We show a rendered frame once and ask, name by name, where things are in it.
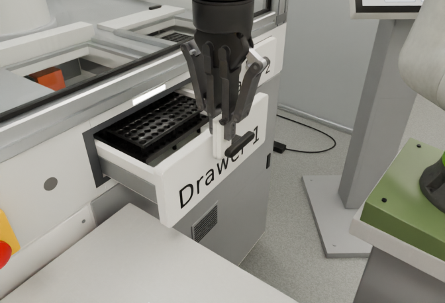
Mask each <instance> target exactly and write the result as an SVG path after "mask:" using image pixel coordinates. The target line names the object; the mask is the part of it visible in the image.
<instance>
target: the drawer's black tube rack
mask: <svg viewBox="0 0 445 303"><path fill-rule="evenodd" d="M196 104H197V103H196V100H195V99H193V98H191V97H187V96H185V95H182V94H179V93H176V92H172V93H170V94H168V95H166V96H164V97H162V98H161V99H158V100H157V101H154V102H153V103H151V104H149V105H147V106H145V107H144V108H142V109H140V110H138V111H136V112H134V113H132V114H130V115H128V116H126V117H124V118H123V119H121V120H119V121H117V122H115V123H113V124H112V125H110V126H108V127H106V128H104V129H102V130H100V131H98V132H96V133H94V134H93V137H94V138H95V139H96V140H99V141H100V142H103V143H104V144H107V145H108V146H111V147H112V148H115V149H116V150H119V151H120V152H123V153H125V154H127V155H129V156H131V157H133V158H135V159H137V160H139V161H141V162H143V163H145V164H146V165H148V164H149V163H150V162H151V161H153V160H154V159H156V158H157V157H159V156H160V155H162V154H163V153H164V152H166V151H168V150H169V149H170V148H172V149H173V150H176V149H177V146H176V144H178V143H179V142H180V141H182V140H183V139H185V138H186V137H188V136H189V135H190V134H192V133H194V132H195V131H197V133H200V132H201V127H202V126H204V125H205V124H206V123H208V122H209V117H208V116H206V115H204V114H201V113H199V114H197V115H196V116H194V117H193V118H191V119H189V120H188V121H187V122H185V123H183V124H182V125H180V126H178V127H177V128H176V129H174V130H172V131H171V132H169V133H168V134H166V135H165V136H163V137H161V138H160V139H159V140H157V141H155V142H154V143H152V144H150V145H149V146H148V147H146V148H144V149H143V148H141V147H139V146H137V145H136V142H137V141H138V140H139V139H143V137H145V136H146V135H148V134H149V133H151V132H153V131H155V130H156V129H158V128H159V127H161V126H163V125H164V124H166V123H167V122H169V121H171V120H173V119H174V118H175V117H177V116H179V115H181V114H182V113H184V112H185V111H187V110H189V109H190V108H192V107H194V106H195V105H196Z"/></svg>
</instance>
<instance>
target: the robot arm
mask: <svg viewBox="0 0 445 303"><path fill-rule="evenodd" d="M192 13H193V25H194V27H195V28H196V31H195V34H194V39H192V40H190V41H188V42H186V43H183V44H181V46H180V49H181V51H182V53H183V55H184V57H185V59H186V61H187V66H188V69H189V74H190V78H191V82H192V86H193V91H194V94H195V100H196V103H197V108H198V109H199V110H204V111H205V112H206V113H207V115H208V117H209V132H210V134H212V135H213V157H214V158H215V159H218V160H222V159H223V158H224V157H225V155H224V152H225V150H226V149H227V148H228V147H230V146H231V140H232V139H233V137H235V135H236V123H239V122H241V121H242V120H243V119H245V118H246V117H247V116H248V115H249V113H250V109H251V106H252V103H253V100H254V96H255V94H256V90H257V88H258V83H259V81H260V78H261V74H262V72H263V71H264V70H265V69H266V68H267V67H268V65H269V64H270V59H269V58H268V57H266V56H264V57H261V56H260V55H259V54H258V53H257V52H256V51H255V50H254V42H253V39H252V35H251V31H252V26H253V22H254V0H192ZM246 58H247V63H246V67H245V68H246V69H247V72H246V73H245V75H244V78H243V81H242V85H241V88H240V92H239V75H240V72H241V70H242V63H243V62H244V60H245V59H246ZM398 69H399V74H400V76H401V78H402V80H403V81H404V82H405V84H406V85H407V86H408V87H410V88H411V89H412V90H414V91H415V92H417V93H418V94H420V95H422V96H423V97H424V98H426V99H428V100H429V101H430V102H432V103H434V104H435V105H436V106H438V107H440V108H441V109H442V110H444V111H445V0H424V1H423V3H422V6H421V8H420V11H419V13H418V15H417V17H416V19H415V21H414V23H413V26H412V28H411V30H410V32H409V35H408V37H407V39H406V41H405V43H404V44H403V47H402V48H401V51H400V53H399V58H398ZM204 98H205V100H204ZM221 112H222V113H221ZM419 183H420V188H421V191H422V192H423V194H424V195H425V197H426V198H427V199H428V200H429V201H430V202H431V203H432V204H433V205H434V206H435V207H437V209H439V210H440V211H442V212H443V213H445V150H444V153H443V155H442V157H441V158H440V159H439V160H438V161H437V162H436V163H435V164H433V165H431V166H429V167H427V168H426V169H425V170H424V171H423V173H422V175H421V177H420V181H419Z"/></svg>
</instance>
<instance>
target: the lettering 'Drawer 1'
mask: <svg viewBox="0 0 445 303"><path fill-rule="evenodd" d="M255 130H256V141H255V142H254V143H253V145H254V144H255V143H256V142H257V141H258V140H259V138H258V139H257V134H258V126H257V127H255V129H254V131H255ZM238 158H239V155H238V157H237V158H236V159H233V157H232V158H231V161H232V162H235V161H236V160H237V159H238ZM223 164H224V169H227V165H228V158H227V161H226V164H225V160H224V158H223V159H222V163H221V170H220V167H219V163H217V168H218V171H219V174H221V172H222V168H223ZM210 171H212V173H211V174H210V175H209V176H208V177H207V179H206V181H205V185H206V186H207V185H209V184H210V183H211V181H213V180H214V170H213V169H210V170H209V171H208V172H207V173H206V176H207V174H208V173H209V172H210ZM210 176H212V179H211V181H210V182H209V183H207V180H208V178H209V177H210ZM202 178H203V176H202V177H201V178H200V180H201V179H202ZM200 180H197V194H199V182H200ZM187 187H190V188H191V196H190V198H189V200H188V201H187V202H186V203H185V204H183V197H182V191H183V190H184V189H185V188H187ZM179 196H180V204H181V209H182V208H183V207H184V206H185V205H186V204H187V203H188V202H189V201H190V200H191V198H192V196H193V185H192V184H188V185H186V186H184V188H182V189H181V190H180V191H179Z"/></svg>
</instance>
